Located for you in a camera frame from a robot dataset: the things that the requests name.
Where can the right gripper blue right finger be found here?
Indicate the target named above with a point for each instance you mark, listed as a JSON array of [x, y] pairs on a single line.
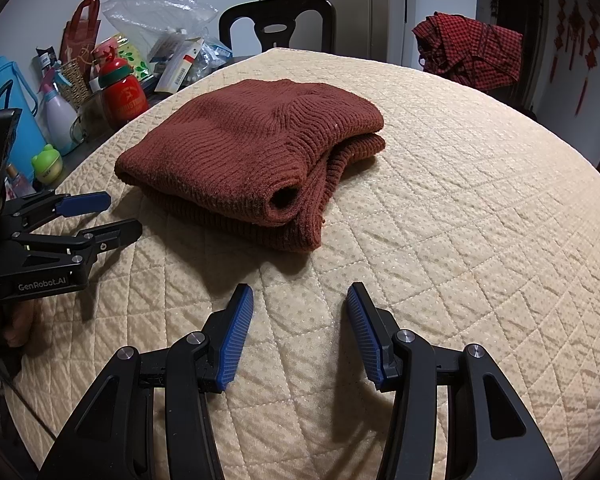
[[491, 433]]

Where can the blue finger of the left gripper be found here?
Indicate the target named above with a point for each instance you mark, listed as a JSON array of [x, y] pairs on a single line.
[[29, 251], [28, 213]]

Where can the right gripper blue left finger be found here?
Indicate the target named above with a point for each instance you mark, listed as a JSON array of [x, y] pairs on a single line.
[[110, 433]]

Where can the rust red knit sweater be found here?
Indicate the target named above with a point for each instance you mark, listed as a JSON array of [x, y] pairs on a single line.
[[259, 157]]

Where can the person left hand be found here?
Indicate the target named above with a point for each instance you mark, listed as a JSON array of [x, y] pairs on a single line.
[[16, 331]]

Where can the green frog container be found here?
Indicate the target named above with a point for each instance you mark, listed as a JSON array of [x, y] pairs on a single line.
[[47, 165]]

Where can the white spray bottle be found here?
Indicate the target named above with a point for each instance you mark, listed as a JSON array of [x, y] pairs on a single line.
[[60, 116]]

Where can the blue thermos jug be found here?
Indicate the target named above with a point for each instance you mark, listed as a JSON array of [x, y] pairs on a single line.
[[29, 137]]

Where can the red reindeer thermos bottle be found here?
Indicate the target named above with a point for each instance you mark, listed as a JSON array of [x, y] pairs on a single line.
[[124, 97]]

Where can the white medicine box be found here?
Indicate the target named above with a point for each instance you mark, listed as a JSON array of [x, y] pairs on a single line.
[[177, 68]]

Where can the red gift bag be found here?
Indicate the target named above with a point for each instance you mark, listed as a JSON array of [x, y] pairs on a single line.
[[80, 33]]

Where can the pink green snack packet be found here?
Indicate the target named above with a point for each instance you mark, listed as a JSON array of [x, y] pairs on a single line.
[[123, 48]]

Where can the beige quilted table cover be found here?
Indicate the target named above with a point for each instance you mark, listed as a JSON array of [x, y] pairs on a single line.
[[474, 224]]

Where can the clear plastic bag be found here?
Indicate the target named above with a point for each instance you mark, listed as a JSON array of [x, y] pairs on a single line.
[[146, 23]]

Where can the black chair behind table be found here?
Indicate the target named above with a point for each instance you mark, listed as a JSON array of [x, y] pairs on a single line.
[[274, 21]]

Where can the red black checkered cloth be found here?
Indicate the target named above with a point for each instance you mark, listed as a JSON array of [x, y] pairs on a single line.
[[472, 53]]

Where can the red chinese knot decorations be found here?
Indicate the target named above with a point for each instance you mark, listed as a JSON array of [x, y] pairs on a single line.
[[576, 36]]

